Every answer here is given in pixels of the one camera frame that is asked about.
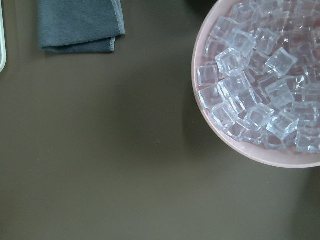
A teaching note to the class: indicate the clear ice cubes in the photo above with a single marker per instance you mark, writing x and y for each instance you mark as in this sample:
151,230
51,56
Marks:
260,77

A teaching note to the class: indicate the pink bowl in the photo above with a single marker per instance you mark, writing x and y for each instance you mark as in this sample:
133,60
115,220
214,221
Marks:
289,159

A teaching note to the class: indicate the grey folded cloth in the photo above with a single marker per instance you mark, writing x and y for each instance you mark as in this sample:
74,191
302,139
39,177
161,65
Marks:
79,26

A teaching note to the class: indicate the white serving tray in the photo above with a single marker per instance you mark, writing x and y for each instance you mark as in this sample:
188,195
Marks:
3,52

